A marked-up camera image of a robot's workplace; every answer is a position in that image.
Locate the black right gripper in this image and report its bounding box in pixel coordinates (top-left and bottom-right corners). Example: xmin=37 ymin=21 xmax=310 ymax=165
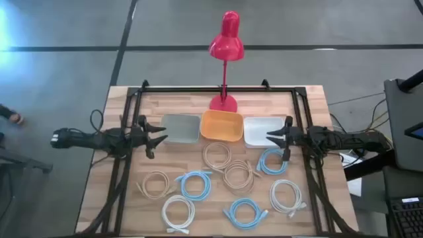
xmin=266 ymin=115 xmax=311 ymax=162

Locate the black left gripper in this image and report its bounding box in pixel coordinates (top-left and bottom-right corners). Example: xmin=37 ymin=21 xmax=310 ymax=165
xmin=130 ymin=114 xmax=169 ymax=160

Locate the blue cable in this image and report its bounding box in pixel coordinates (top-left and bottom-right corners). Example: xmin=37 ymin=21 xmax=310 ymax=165
xmin=174 ymin=170 xmax=213 ymax=202
xmin=256 ymin=147 xmax=290 ymax=176
xmin=222 ymin=197 xmax=270 ymax=231

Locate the beige cable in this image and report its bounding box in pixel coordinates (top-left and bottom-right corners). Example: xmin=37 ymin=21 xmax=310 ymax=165
xmin=135 ymin=170 xmax=178 ymax=201
xmin=222 ymin=159 xmax=262 ymax=196
xmin=202 ymin=141 xmax=233 ymax=173

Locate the orange plastic bin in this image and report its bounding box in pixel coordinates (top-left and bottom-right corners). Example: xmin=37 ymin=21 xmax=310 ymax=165
xmin=200 ymin=109 xmax=245 ymax=143

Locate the person's forearm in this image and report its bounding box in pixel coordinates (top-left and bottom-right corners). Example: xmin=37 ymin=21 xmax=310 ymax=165
xmin=0 ymin=104 xmax=16 ymax=120

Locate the white plastic bin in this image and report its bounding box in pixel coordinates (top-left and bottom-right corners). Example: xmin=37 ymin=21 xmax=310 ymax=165
xmin=243 ymin=116 xmax=286 ymax=149

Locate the grey plastic bin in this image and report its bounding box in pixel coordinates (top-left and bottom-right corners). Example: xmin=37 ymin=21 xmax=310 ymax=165
xmin=161 ymin=114 xmax=202 ymax=145

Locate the white paper sheet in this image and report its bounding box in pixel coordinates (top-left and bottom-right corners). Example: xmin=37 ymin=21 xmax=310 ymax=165
xmin=340 ymin=152 xmax=363 ymax=198

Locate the red desk lamp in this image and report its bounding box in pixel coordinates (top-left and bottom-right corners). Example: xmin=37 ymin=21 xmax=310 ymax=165
xmin=208 ymin=10 xmax=246 ymax=114

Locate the black stand base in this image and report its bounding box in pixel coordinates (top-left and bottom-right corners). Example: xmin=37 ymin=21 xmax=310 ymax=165
xmin=0 ymin=132 xmax=54 ymax=186

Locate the tablet screen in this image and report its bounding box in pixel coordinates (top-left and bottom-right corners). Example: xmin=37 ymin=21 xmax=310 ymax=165
xmin=404 ymin=122 xmax=423 ymax=141

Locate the person's hand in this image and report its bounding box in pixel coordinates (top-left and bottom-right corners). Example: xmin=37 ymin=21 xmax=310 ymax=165
xmin=8 ymin=112 xmax=26 ymax=126

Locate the black laptop keyboard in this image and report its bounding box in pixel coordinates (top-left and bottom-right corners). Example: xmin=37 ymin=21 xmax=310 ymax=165
xmin=386 ymin=196 xmax=423 ymax=238

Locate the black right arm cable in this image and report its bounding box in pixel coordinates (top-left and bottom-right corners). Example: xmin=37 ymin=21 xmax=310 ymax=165
xmin=309 ymin=145 xmax=333 ymax=170

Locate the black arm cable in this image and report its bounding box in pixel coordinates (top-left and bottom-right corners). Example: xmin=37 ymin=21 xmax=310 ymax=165
xmin=309 ymin=145 xmax=333 ymax=170
xmin=89 ymin=108 xmax=105 ymax=134

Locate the coiled white cable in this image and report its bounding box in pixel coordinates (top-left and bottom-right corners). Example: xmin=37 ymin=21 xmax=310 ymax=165
xmin=269 ymin=178 xmax=308 ymax=219
xmin=161 ymin=194 xmax=196 ymax=235

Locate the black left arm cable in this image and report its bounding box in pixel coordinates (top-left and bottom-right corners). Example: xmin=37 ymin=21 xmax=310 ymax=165
xmin=89 ymin=108 xmax=105 ymax=134

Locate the black metal table frame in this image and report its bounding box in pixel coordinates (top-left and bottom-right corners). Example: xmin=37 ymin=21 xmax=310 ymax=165
xmin=75 ymin=79 xmax=361 ymax=238

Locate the floor cable bundle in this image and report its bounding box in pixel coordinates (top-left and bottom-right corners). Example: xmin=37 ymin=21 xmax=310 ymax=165
xmin=330 ymin=98 xmax=394 ymax=133

